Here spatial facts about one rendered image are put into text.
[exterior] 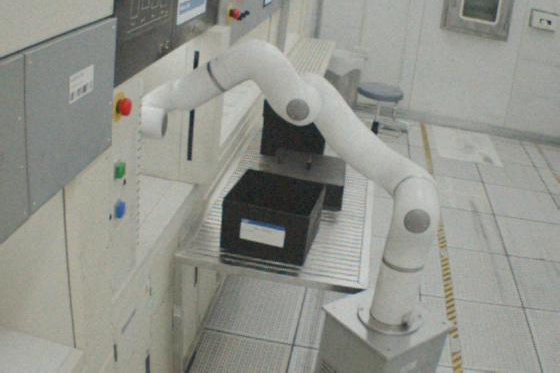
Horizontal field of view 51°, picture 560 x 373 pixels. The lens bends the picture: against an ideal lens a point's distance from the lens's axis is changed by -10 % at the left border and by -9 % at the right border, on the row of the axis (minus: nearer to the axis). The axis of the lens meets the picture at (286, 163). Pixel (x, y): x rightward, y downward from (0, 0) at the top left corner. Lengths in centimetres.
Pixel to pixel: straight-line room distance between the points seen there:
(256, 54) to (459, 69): 479
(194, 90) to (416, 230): 64
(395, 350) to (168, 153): 102
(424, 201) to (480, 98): 481
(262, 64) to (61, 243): 63
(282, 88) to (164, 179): 85
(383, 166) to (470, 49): 467
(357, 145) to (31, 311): 87
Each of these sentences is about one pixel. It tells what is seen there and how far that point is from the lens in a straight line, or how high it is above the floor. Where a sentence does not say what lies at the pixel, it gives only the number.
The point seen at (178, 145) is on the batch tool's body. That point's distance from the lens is 215.
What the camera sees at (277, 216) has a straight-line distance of 192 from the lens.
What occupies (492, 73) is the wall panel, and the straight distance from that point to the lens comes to 627.
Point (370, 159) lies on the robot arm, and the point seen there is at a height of 123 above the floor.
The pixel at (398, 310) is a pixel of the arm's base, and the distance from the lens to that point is 174.
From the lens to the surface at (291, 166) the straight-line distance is 243.
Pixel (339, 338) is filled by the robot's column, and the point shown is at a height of 70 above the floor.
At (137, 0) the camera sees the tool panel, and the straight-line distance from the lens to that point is 140.
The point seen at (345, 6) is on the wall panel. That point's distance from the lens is 608.
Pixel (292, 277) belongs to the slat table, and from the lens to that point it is 192.
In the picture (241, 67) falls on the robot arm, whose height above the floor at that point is 141.
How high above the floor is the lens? 178
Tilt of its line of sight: 22 degrees down
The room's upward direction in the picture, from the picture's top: 7 degrees clockwise
